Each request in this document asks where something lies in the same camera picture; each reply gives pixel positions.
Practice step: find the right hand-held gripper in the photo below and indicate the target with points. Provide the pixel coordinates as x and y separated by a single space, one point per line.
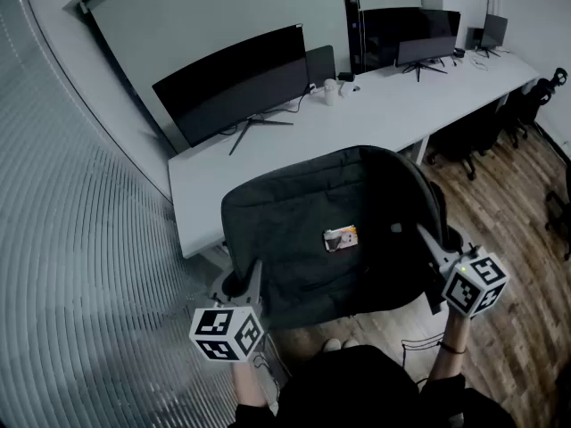
473 283

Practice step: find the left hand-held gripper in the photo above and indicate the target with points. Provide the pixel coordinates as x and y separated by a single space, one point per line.
223 328

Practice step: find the dark grey backpack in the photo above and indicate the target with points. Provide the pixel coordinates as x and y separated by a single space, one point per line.
312 203

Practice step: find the person's right forearm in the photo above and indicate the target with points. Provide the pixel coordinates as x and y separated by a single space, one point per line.
450 350

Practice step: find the person's left forearm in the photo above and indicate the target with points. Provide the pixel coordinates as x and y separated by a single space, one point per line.
250 386

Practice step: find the printed picture tag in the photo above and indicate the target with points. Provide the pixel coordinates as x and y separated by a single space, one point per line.
340 238

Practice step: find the black wrist band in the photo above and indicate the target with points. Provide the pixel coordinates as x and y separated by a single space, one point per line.
452 350

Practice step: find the person's left shoe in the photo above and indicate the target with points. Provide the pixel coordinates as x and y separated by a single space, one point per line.
332 345

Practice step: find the person's shoe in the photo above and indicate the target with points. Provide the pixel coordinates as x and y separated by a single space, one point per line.
332 345
350 343

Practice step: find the person's right shoe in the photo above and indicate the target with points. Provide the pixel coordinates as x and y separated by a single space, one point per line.
350 343

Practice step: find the white table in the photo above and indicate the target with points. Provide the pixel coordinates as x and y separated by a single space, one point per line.
379 114

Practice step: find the person's black clothing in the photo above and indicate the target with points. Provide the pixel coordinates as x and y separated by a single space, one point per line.
348 395

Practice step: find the white desk gadget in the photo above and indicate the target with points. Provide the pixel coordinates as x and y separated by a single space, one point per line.
348 88

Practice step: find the white cup with lid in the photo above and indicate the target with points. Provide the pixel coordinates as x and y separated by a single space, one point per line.
330 93

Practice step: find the black desktop box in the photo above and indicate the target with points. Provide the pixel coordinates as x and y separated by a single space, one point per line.
345 76

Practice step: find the white power adapter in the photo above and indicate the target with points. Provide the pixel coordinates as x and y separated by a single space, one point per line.
315 89

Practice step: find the large curved black monitor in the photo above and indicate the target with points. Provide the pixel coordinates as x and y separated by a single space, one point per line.
236 87

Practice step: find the small black box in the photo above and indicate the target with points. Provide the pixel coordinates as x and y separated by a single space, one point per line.
473 38

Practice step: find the small black monitor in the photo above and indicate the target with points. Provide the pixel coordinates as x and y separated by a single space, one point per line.
494 31

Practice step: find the dark monitor behind tripod monitor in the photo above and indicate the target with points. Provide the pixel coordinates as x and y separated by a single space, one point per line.
441 22

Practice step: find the large white roller blind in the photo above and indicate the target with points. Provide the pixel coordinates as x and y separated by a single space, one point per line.
201 25

